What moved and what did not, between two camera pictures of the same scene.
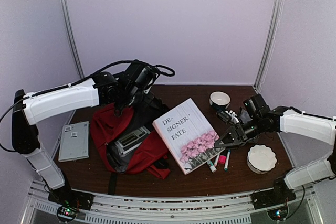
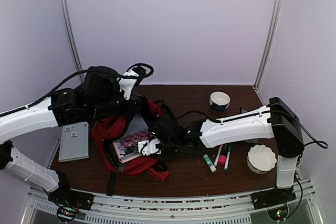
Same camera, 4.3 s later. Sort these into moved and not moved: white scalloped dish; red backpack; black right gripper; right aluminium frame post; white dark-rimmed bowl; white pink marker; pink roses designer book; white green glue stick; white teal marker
Moved: pink roses designer book; black right gripper; red backpack
Not moved: white green glue stick; white scalloped dish; white teal marker; white pink marker; white dark-rimmed bowl; right aluminium frame post
